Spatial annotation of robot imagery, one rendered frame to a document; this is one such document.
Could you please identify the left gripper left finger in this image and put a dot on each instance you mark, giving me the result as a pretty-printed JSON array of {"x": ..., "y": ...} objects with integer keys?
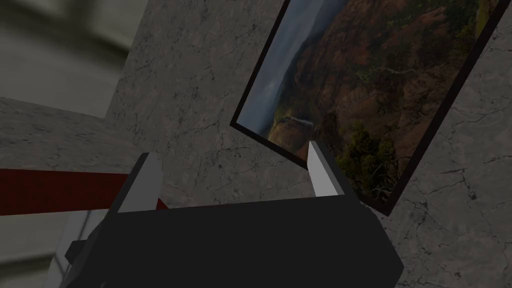
[{"x": 140, "y": 188}]

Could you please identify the framed landscape picture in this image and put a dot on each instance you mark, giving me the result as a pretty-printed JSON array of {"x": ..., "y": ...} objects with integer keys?
[{"x": 360, "y": 80}]

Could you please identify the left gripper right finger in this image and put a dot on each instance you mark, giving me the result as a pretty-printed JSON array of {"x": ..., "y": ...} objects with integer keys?
[{"x": 326, "y": 176}]

